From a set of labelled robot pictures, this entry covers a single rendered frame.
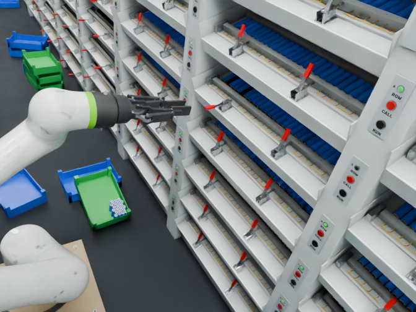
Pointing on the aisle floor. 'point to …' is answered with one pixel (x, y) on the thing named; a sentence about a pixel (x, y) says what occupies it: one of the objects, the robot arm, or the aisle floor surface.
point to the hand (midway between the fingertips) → (177, 108)
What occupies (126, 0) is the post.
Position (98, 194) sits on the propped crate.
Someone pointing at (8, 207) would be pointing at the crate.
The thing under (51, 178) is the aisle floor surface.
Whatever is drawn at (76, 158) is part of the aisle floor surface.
